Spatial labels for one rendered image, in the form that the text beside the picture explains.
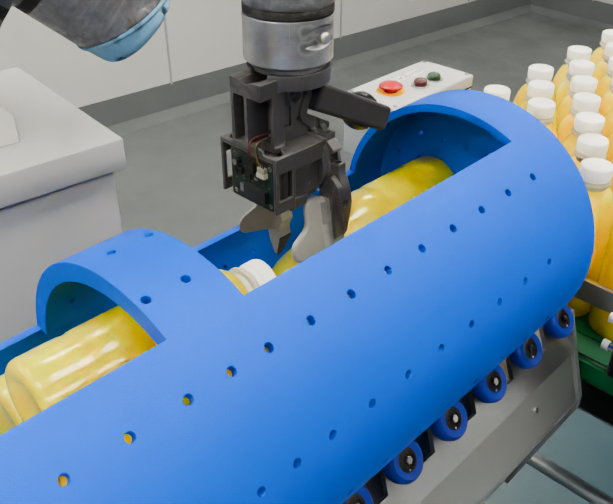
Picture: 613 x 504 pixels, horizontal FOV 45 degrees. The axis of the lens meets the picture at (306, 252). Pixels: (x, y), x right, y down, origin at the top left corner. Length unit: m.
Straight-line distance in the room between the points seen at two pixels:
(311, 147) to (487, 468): 0.43
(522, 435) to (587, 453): 1.23
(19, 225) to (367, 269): 0.48
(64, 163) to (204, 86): 3.16
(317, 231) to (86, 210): 0.36
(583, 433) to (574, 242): 1.47
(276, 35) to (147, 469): 0.33
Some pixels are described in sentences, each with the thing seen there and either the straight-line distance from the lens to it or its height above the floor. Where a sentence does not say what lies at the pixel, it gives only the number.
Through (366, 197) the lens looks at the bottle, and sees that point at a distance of 0.77.
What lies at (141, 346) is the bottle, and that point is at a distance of 0.53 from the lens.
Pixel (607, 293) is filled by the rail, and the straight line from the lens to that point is 0.99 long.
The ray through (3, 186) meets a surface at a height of 1.14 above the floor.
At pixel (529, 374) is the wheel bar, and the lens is 0.91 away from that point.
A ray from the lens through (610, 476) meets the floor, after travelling 2.13.
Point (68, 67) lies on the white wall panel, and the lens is 3.66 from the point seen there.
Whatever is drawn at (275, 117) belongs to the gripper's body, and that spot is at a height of 1.28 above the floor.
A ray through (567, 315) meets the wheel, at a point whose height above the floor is 0.97.
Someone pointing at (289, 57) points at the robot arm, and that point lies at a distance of 0.60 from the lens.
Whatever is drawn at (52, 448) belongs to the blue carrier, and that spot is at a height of 1.21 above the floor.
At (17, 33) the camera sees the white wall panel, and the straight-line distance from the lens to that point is 3.54.
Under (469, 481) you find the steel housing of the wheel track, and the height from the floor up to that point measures 0.87.
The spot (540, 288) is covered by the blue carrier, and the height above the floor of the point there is 1.11.
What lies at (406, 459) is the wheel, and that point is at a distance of 0.74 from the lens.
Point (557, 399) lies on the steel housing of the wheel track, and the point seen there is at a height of 0.87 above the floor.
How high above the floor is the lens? 1.53
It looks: 34 degrees down
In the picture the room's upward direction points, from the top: straight up
